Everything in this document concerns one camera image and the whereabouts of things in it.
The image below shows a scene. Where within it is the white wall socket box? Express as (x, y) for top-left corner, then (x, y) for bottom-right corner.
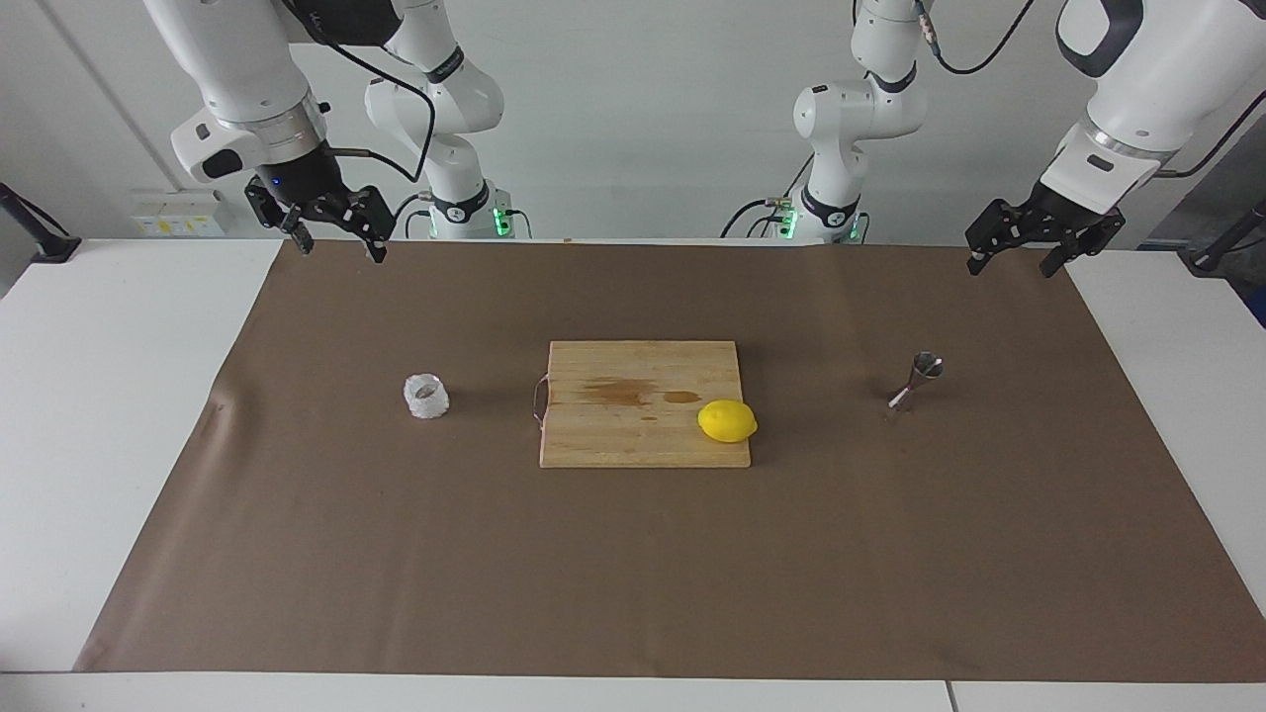
(131, 190), (230, 238)

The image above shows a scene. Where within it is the steel cocktail jigger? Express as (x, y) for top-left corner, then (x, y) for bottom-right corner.
(887, 351), (945, 414)

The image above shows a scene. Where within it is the black camera stand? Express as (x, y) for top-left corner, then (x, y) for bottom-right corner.
(0, 183), (82, 264)
(1187, 198), (1266, 278)

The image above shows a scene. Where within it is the yellow lemon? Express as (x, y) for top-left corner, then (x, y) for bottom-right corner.
(697, 400), (760, 444)

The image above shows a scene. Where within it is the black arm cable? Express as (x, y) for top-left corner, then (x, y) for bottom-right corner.
(282, 0), (438, 184)
(915, 0), (1266, 179)

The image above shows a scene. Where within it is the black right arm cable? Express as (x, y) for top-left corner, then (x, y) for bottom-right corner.
(282, 0), (438, 184)

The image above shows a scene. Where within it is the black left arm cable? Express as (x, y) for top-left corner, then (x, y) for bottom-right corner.
(915, 0), (1266, 179)

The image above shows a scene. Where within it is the wooden cutting board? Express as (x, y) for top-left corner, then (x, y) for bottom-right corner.
(531, 340), (753, 470)

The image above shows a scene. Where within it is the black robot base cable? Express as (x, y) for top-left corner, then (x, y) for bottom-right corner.
(720, 153), (797, 238)
(394, 193), (436, 238)

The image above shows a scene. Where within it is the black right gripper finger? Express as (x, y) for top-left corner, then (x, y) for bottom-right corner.
(245, 186), (316, 256)
(328, 188), (397, 263)

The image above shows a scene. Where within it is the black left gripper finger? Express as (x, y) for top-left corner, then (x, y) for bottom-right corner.
(966, 201), (1030, 275)
(1039, 218), (1127, 278)

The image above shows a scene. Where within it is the brown paper table mat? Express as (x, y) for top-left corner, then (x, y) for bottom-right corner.
(74, 237), (1266, 683)

